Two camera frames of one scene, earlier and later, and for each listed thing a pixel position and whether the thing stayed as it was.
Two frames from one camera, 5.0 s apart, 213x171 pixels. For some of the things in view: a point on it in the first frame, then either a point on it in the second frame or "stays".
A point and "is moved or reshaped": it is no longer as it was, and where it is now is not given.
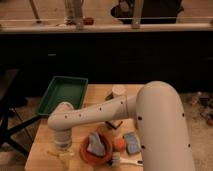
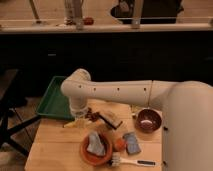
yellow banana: [63, 156] is moved or reshaped
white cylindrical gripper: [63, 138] -> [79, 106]
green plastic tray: [63, 90] stays
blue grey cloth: [95, 144] stays
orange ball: [120, 144] stays
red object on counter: [88, 21] stays
